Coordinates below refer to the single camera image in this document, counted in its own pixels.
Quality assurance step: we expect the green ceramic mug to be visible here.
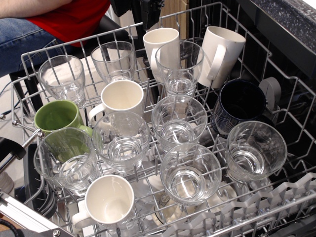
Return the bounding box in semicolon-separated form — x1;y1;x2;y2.
34;100;92;162

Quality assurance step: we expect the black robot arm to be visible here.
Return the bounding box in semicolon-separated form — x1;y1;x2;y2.
110;0;164;30

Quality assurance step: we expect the white mug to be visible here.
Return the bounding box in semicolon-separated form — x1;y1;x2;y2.
198;26;246;89
88;79;145;126
143;28;180;83
72;175;135;229

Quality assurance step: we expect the white mug back centre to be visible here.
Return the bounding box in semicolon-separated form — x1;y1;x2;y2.
143;28;180;83

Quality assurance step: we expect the dark blue mug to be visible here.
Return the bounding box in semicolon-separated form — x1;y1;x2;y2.
210;79;275;138

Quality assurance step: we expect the white mug back right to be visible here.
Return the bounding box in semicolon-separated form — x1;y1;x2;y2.
198;26;246;89

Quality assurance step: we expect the white mug front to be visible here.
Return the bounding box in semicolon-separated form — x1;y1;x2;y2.
72;175;135;229

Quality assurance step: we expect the clear glass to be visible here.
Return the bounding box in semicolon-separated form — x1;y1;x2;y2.
34;127;100;197
151;95;208;152
160;143;222;206
155;40;204;97
90;41;136;84
92;111;150;175
39;55;86;107
225;121;287;182

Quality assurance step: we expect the clear glass centre left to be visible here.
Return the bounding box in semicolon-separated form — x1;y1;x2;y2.
92;111;150;175

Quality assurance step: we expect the clear glass back right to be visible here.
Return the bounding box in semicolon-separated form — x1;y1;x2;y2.
155;40;204;97

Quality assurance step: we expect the clear glass front centre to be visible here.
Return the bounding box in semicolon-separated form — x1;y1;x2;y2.
160;143;222;206

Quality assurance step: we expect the clear glass back middle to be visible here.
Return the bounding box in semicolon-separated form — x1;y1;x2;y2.
90;41;136;84

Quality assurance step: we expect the clear glass front left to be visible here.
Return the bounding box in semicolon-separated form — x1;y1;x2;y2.
34;127;100;197

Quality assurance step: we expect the black chair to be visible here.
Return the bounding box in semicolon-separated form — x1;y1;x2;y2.
9;15;128;115

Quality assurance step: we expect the clear glass back left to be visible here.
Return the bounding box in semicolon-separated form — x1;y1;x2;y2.
39;55;86;107

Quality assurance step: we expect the grey plastic rack roller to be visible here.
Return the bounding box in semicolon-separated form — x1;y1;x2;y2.
259;77;281;111

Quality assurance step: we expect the person in red shirt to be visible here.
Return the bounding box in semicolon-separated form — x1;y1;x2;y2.
0;0;111;77

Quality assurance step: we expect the black clamp with metal screw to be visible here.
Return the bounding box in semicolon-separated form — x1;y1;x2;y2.
0;129;44;174

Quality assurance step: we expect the dark speckled countertop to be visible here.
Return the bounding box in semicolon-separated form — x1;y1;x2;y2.
238;0;316;79

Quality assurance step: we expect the grey wire dishwasher rack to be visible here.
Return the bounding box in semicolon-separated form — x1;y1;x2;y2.
24;0;316;237

